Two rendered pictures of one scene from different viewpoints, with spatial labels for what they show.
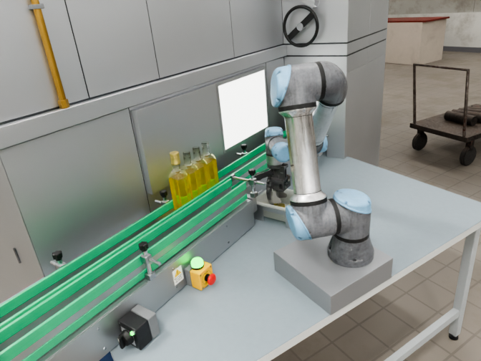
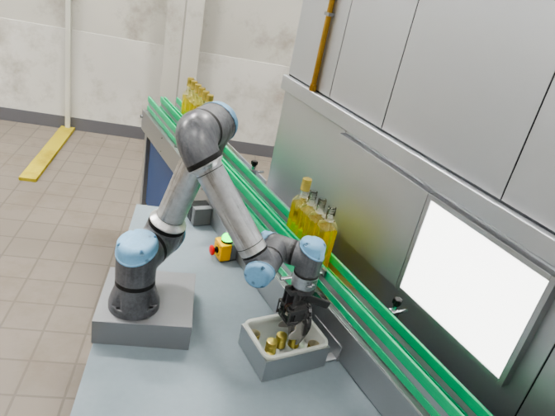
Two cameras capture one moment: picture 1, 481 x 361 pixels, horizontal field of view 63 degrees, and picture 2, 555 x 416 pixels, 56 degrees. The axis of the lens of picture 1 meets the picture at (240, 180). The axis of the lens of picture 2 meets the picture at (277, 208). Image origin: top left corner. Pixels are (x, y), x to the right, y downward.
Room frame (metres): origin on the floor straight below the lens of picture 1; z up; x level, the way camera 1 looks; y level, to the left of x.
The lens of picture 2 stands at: (1.84, -1.39, 1.87)
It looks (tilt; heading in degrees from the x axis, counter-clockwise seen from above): 27 degrees down; 110
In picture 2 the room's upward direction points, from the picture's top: 12 degrees clockwise
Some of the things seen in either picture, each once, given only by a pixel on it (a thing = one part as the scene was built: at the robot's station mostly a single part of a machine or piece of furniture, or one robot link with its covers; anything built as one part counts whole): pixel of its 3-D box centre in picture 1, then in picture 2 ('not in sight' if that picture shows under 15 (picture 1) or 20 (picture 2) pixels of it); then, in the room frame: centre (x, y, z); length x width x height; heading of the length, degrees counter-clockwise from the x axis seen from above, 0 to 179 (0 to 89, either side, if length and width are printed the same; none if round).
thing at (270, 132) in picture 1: (274, 141); (309, 257); (1.53, -0.16, 1.10); 0.09 x 0.08 x 0.11; 7
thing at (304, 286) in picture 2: (275, 158); (305, 280); (1.53, -0.16, 1.03); 0.08 x 0.08 x 0.05
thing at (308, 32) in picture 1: (301, 26); not in sight; (2.23, -0.41, 1.49); 0.21 x 0.05 x 0.21; 53
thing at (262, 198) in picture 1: (283, 205); (283, 342); (1.52, -0.18, 0.80); 0.22 x 0.17 x 0.09; 53
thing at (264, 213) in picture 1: (278, 206); (291, 342); (1.54, -0.16, 0.79); 0.27 x 0.17 x 0.08; 53
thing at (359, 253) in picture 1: (351, 241); (135, 290); (1.09, -0.35, 0.88); 0.15 x 0.15 x 0.10
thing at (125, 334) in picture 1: (124, 339); not in sight; (0.84, 0.38, 0.79); 0.04 x 0.03 x 0.04; 53
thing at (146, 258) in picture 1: (152, 263); not in sight; (0.99, 0.29, 0.94); 0.07 x 0.04 x 0.13; 53
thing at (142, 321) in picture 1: (139, 327); (199, 213); (0.88, 0.34, 0.79); 0.08 x 0.08 x 0.08; 53
